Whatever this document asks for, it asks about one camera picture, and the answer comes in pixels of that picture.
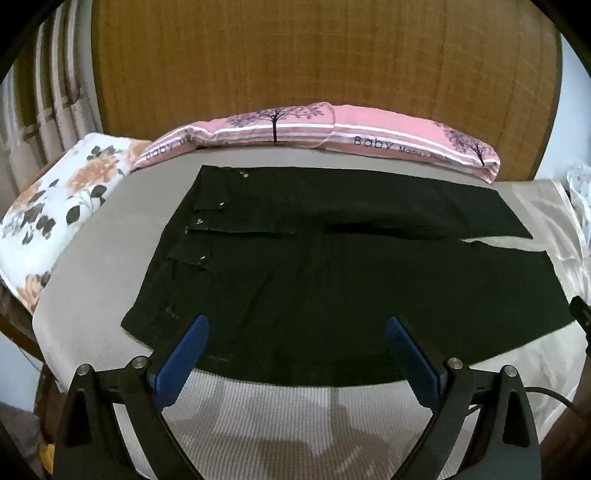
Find beige waffle blanket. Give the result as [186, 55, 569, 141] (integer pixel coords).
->
[32, 147, 591, 480]

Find black pants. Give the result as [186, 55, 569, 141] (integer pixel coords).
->
[121, 165, 573, 386]

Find white floral pillow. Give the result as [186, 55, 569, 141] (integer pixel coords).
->
[0, 133, 153, 312]

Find wooden headboard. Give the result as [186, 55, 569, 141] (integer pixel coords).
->
[90, 0, 561, 182]

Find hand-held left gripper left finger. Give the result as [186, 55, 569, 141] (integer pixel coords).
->
[54, 315, 211, 480]

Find white patterned cloth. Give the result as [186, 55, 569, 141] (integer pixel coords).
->
[566, 164, 591, 210]

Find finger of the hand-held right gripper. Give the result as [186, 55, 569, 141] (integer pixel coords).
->
[570, 295, 591, 356]

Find black cable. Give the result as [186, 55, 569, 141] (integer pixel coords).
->
[525, 387, 580, 418]

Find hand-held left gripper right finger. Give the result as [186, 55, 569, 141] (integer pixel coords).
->
[385, 316, 542, 480]

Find beige curtain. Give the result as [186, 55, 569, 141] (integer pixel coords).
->
[0, 0, 105, 188]

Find cream satin sheet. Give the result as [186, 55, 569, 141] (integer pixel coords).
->
[496, 179, 591, 301]

